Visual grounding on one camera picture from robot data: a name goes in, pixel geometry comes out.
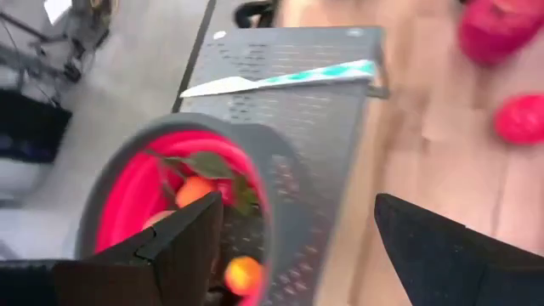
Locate small orange yellow peach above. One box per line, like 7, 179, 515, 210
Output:
224, 255, 264, 298
174, 176, 216, 209

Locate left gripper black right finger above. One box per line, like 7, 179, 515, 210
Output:
372, 193, 544, 306

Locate dark blue box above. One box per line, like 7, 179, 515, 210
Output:
0, 87, 73, 165

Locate red collapsible bowl grey rim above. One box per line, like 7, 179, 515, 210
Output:
75, 112, 318, 306

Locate red strawberry green leaves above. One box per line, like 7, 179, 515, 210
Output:
144, 148, 260, 218

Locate metal rolling chair base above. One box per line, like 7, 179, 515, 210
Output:
0, 0, 118, 84

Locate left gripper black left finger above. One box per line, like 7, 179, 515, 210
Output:
0, 190, 225, 306

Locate grey perforated metal stand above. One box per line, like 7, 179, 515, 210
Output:
172, 25, 390, 306

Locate big red apple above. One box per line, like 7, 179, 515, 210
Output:
457, 0, 544, 68

